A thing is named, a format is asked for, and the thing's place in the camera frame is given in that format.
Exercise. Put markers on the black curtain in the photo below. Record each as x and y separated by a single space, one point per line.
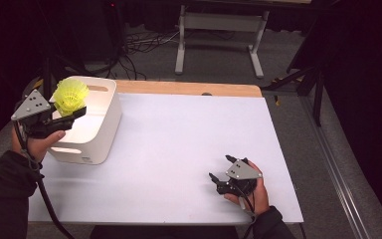
371 66
3 59

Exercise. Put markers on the person's right hand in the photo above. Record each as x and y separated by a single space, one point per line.
262 195

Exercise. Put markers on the dark equipment with red light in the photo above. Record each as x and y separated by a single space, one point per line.
116 26

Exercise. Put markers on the metal floor rail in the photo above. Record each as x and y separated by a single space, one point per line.
338 179

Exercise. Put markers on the white metal table frame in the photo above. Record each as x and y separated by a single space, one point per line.
222 21

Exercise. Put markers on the black tripod stand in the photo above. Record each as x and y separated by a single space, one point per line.
48 73

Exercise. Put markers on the yellow plastic shuttlecock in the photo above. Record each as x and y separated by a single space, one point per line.
64 107
65 113
71 91

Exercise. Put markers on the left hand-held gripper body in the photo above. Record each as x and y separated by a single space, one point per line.
31 106

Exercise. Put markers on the person's left hand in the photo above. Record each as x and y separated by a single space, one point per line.
36 146

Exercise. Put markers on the white plastic storage box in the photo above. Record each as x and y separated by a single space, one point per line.
96 139

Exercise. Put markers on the black metal stand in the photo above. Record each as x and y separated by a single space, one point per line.
318 99

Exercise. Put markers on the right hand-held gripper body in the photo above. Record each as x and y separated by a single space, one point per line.
242 174

